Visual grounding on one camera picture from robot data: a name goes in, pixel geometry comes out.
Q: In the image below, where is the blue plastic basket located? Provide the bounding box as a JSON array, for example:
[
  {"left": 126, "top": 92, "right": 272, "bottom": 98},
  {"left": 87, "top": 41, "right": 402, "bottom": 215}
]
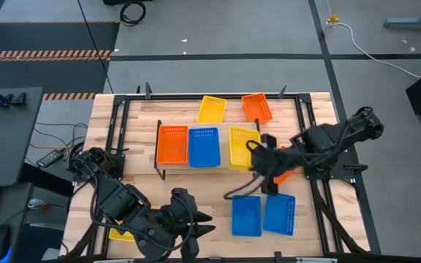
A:
[
  {"left": 231, "top": 194, "right": 263, "bottom": 237},
  {"left": 188, "top": 126, "right": 222, "bottom": 169},
  {"left": 262, "top": 193, "right": 297, "bottom": 237}
]

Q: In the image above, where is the dark grey keyboard desk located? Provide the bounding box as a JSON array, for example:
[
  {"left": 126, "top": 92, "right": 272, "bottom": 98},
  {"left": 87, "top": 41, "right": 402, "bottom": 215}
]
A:
[{"left": 0, "top": 181, "right": 35, "bottom": 263}]

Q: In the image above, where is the yellow plastic basket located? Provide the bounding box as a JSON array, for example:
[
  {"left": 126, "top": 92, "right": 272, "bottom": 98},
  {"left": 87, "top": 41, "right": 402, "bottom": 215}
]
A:
[
  {"left": 108, "top": 218, "right": 137, "bottom": 243},
  {"left": 228, "top": 126, "right": 262, "bottom": 172},
  {"left": 196, "top": 95, "right": 228, "bottom": 125}
]

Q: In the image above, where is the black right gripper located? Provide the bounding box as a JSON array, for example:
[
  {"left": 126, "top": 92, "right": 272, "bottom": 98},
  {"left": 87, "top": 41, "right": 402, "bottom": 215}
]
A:
[{"left": 249, "top": 144, "right": 301, "bottom": 180}]

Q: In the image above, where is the black floor mat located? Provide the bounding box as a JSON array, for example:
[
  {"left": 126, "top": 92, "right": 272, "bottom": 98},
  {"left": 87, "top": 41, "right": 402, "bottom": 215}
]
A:
[{"left": 0, "top": 20, "right": 121, "bottom": 102}]

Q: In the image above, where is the white floor cable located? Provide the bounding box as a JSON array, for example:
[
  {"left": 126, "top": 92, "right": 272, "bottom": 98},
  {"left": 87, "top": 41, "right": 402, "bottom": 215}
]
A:
[{"left": 325, "top": 0, "right": 421, "bottom": 80}]

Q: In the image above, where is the black desk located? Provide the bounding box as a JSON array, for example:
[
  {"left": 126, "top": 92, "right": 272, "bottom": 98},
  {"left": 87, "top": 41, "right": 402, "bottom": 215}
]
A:
[{"left": 0, "top": 86, "right": 44, "bottom": 188}]

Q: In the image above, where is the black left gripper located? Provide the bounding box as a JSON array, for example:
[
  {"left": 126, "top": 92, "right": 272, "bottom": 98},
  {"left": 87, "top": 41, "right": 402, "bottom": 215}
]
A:
[{"left": 161, "top": 188, "right": 217, "bottom": 244}]

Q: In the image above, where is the coiled black cable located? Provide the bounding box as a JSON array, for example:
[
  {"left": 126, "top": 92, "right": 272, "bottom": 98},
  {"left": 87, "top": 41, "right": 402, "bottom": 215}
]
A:
[{"left": 119, "top": 1, "right": 147, "bottom": 27}]

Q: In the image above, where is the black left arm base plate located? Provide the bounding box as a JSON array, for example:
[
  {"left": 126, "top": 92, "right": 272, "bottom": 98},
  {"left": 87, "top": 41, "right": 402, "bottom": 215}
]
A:
[{"left": 72, "top": 153, "right": 126, "bottom": 183}]

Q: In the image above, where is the black metal table frame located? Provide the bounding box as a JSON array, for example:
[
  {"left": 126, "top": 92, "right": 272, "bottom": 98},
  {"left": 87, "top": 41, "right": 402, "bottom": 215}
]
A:
[{"left": 62, "top": 93, "right": 372, "bottom": 263}]

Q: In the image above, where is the long black floor cable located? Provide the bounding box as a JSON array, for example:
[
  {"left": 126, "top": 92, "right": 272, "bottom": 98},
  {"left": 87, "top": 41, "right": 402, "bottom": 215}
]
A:
[{"left": 77, "top": 0, "right": 115, "bottom": 94}]

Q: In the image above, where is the black monitor stand foot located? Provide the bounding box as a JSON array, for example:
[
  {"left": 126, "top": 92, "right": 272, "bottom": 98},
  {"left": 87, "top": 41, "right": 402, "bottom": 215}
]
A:
[{"left": 4, "top": 92, "right": 28, "bottom": 108}]

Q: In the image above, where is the white red plug device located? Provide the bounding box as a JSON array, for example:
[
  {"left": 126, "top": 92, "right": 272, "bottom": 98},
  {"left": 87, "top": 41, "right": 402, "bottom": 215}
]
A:
[{"left": 27, "top": 198, "right": 50, "bottom": 212}]

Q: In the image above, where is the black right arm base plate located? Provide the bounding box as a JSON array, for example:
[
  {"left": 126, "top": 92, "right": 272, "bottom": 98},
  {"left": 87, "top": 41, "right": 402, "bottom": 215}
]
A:
[{"left": 301, "top": 151, "right": 369, "bottom": 180}]

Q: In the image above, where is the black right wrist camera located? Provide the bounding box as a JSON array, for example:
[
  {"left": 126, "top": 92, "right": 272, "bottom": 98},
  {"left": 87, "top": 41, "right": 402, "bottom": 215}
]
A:
[{"left": 261, "top": 178, "right": 279, "bottom": 195}]

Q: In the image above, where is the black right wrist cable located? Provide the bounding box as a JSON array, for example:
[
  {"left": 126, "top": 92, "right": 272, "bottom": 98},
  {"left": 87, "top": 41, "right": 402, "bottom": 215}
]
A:
[{"left": 224, "top": 174, "right": 270, "bottom": 201}]

